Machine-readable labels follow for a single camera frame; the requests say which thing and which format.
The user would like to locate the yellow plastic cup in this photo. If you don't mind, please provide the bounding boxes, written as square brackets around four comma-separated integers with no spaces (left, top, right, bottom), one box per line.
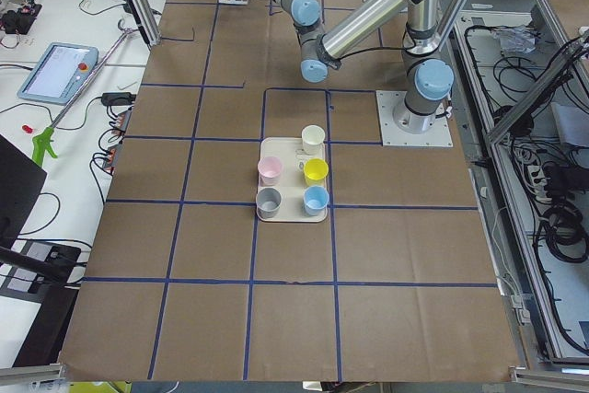
[303,158,329,187]

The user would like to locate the light blue cup far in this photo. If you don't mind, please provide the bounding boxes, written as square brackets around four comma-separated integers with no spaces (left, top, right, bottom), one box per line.
[303,186,329,216]

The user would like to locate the black power adapter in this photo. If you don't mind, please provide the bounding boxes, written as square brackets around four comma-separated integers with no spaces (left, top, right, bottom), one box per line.
[100,92,136,107]

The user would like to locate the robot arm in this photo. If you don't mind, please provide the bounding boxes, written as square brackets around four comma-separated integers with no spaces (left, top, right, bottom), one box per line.
[272,0,454,134]

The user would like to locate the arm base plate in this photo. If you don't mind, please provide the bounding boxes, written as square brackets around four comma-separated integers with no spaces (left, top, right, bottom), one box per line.
[375,90,453,148]

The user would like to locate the pink plastic cup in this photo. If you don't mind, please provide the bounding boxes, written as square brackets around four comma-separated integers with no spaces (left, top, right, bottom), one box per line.
[257,156,283,186]

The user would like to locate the blue teach pendant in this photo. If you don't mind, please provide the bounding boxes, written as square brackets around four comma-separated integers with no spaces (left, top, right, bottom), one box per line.
[17,42,98,105]

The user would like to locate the cream white plastic cup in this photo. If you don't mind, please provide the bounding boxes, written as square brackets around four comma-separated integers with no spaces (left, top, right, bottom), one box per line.
[301,124,326,156]

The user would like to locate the green handled reacher grabber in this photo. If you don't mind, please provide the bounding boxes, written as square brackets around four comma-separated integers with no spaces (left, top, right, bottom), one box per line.
[31,28,139,167]

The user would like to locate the grey plastic cup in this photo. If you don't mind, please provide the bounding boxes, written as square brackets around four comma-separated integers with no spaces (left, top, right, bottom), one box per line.
[256,188,282,219]

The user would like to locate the cream plastic tray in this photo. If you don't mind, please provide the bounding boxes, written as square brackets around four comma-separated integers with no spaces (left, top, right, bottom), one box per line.
[256,137,328,223]

